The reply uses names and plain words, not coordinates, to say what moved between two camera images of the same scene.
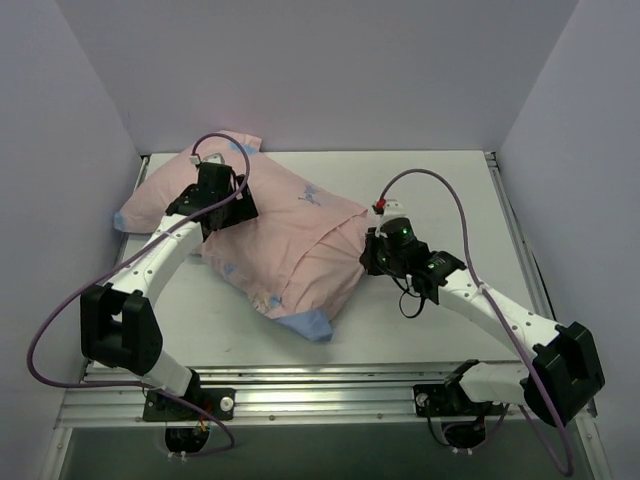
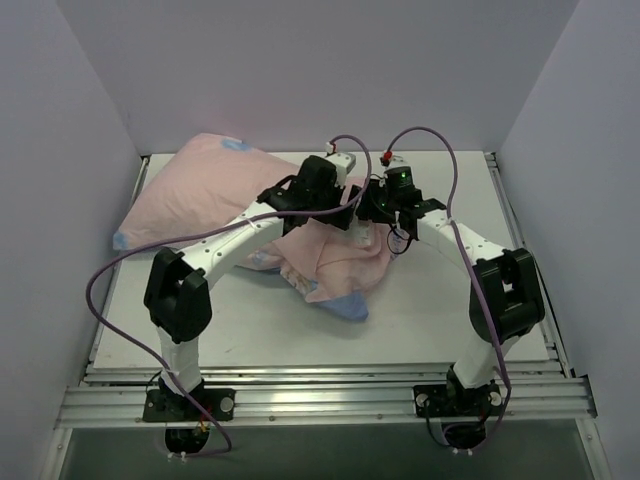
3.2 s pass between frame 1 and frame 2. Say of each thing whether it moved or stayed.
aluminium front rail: stayed
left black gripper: moved
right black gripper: moved
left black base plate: stayed
